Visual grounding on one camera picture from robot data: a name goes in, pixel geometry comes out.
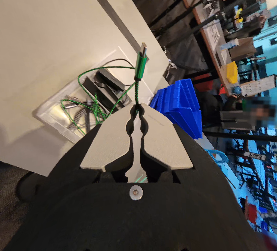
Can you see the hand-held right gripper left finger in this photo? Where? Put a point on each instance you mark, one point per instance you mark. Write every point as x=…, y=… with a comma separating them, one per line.
x=108, y=145

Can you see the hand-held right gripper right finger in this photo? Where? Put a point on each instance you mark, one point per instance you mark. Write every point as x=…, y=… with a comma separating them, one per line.
x=166, y=147

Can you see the clear plastic storage box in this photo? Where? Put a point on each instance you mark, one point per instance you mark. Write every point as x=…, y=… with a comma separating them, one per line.
x=54, y=110

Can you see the stack of blue bins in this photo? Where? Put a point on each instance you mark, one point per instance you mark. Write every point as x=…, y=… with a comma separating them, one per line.
x=179, y=103

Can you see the large black box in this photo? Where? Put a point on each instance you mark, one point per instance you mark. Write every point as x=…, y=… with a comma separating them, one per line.
x=95, y=90

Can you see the long black port hub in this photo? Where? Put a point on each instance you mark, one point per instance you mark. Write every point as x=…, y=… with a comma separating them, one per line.
x=112, y=82

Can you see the grey metal box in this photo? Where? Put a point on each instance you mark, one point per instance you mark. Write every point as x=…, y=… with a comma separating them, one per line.
x=231, y=119

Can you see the black caster wheel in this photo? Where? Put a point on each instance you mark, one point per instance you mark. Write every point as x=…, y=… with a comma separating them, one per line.
x=30, y=186

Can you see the yellow plastic bin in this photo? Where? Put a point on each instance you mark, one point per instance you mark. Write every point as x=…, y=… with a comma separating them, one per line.
x=231, y=72

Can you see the white perforated panel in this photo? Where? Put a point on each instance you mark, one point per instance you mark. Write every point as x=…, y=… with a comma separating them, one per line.
x=257, y=85

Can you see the white printed paper sheet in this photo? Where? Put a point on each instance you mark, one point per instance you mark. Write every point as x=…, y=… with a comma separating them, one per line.
x=214, y=34

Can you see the brown cardboard box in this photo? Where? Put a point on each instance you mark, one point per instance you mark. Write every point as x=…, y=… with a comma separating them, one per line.
x=243, y=48

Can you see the cluttered wooden workbench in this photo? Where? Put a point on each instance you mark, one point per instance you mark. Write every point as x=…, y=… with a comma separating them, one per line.
x=201, y=12

